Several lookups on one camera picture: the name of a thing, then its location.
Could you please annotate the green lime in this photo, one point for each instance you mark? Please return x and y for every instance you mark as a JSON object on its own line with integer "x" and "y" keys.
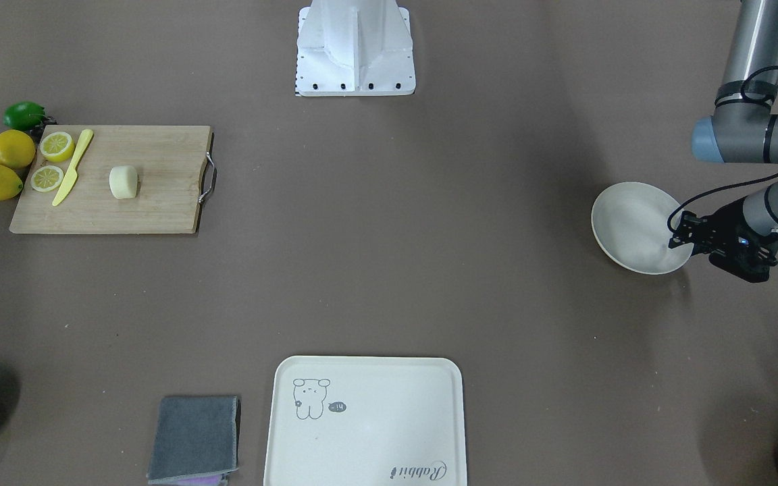
{"x": 24, "y": 115}

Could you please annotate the yellow plastic knife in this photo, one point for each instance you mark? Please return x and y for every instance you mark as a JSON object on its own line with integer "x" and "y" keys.
{"x": 71, "y": 174}

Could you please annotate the lemon half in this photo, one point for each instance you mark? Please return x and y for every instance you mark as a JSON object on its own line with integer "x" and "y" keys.
{"x": 46, "y": 178}
{"x": 57, "y": 147}

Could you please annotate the cream shallow plate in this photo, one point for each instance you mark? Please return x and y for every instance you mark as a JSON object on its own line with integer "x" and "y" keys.
{"x": 629, "y": 223}

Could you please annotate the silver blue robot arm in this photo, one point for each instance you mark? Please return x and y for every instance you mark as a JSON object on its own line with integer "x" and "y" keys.
{"x": 744, "y": 125}

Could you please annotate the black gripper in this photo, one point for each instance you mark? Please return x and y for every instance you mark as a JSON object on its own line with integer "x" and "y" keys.
{"x": 721, "y": 225}

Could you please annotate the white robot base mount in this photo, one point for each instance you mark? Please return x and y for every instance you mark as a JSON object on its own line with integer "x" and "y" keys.
{"x": 354, "y": 48}

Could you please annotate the grey folded cloth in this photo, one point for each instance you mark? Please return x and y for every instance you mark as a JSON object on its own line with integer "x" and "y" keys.
{"x": 196, "y": 440}

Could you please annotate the lemon half upper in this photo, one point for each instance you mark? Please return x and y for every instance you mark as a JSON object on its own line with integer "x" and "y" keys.
{"x": 57, "y": 147}

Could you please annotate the cream rabbit tray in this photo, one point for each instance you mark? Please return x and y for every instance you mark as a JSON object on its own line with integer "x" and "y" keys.
{"x": 356, "y": 420}

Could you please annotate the lemon half lower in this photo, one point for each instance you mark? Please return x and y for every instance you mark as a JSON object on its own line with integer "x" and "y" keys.
{"x": 46, "y": 178}

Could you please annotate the whole yellow lemon upper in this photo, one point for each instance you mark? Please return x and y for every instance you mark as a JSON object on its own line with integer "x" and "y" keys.
{"x": 17, "y": 149}

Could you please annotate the white steamed bun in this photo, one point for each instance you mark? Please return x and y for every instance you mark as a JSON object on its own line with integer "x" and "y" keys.
{"x": 123, "y": 182}

